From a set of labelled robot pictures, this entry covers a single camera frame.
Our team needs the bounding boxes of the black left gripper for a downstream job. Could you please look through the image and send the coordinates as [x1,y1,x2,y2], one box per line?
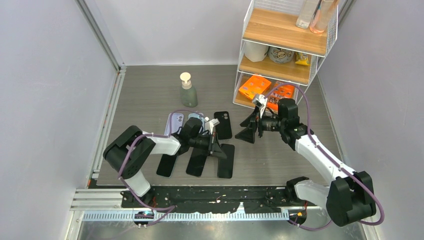
[189,131,226,159]

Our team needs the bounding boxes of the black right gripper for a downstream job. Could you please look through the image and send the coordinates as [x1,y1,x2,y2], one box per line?
[235,105,286,144]

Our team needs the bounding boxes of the bare black phone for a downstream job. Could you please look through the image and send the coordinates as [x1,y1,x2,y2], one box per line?
[217,143,235,179]
[186,148,209,177]
[156,154,178,178]

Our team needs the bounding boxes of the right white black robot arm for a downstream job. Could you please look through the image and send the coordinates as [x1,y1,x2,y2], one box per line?
[235,94,378,227]

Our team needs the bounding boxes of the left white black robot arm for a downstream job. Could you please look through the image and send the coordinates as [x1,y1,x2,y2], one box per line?
[102,117,227,207]

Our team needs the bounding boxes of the orange yellow sponge box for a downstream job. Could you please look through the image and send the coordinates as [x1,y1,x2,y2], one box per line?
[238,75,272,100]

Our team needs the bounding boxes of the orange razor box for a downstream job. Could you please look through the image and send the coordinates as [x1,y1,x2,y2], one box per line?
[266,85,296,111]

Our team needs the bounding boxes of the green soap pump bottle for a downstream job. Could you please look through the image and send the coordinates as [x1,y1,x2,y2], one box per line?
[180,72,198,108]

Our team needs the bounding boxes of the white cup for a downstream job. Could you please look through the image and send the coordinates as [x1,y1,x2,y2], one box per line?
[244,41,269,63]

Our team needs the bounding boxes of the printed ceramic mug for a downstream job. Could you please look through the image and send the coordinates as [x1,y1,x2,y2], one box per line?
[267,46,295,64]

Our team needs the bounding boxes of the yellow snack packet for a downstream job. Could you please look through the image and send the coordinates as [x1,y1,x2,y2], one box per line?
[295,52,311,66]

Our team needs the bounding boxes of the clear glass bottle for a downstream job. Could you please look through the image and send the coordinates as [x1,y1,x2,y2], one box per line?
[295,0,321,29]

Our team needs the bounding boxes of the pink tinted glass bottle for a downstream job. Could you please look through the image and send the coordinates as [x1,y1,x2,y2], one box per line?
[309,0,339,34]

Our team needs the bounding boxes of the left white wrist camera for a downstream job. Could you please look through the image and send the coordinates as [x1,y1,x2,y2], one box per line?
[204,117,220,134]

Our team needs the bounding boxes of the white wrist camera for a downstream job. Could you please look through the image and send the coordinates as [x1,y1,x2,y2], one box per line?
[204,117,220,134]
[251,94,268,119]

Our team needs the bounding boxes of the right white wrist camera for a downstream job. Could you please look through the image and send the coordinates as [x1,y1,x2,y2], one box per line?
[251,94,268,119]

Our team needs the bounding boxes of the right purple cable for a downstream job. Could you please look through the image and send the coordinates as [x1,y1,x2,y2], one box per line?
[261,82,386,227]

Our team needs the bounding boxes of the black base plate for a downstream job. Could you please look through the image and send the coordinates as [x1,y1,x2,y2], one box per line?
[140,186,313,214]

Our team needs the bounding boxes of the white wire wooden shelf rack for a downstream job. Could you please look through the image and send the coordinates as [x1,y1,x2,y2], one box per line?
[232,0,339,108]

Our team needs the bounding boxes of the aluminium frame rail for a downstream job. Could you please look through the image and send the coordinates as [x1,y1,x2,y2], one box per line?
[75,0,127,72]

